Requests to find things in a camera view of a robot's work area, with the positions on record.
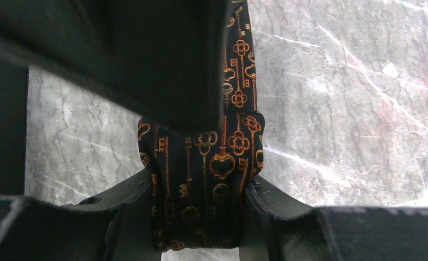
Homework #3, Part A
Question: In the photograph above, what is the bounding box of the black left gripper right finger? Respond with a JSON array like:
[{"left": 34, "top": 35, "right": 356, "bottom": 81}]
[{"left": 239, "top": 176, "right": 428, "bottom": 260}]

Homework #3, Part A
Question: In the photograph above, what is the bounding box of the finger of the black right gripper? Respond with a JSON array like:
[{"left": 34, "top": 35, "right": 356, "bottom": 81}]
[{"left": 0, "top": 1, "right": 230, "bottom": 134}]

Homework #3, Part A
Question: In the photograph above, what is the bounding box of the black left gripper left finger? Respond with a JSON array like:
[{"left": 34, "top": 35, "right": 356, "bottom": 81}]
[{"left": 0, "top": 170, "right": 162, "bottom": 260}]

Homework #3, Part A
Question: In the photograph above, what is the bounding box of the black orange key-pattern tie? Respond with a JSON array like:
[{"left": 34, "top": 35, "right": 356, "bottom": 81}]
[{"left": 138, "top": 1, "right": 265, "bottom": 252}]

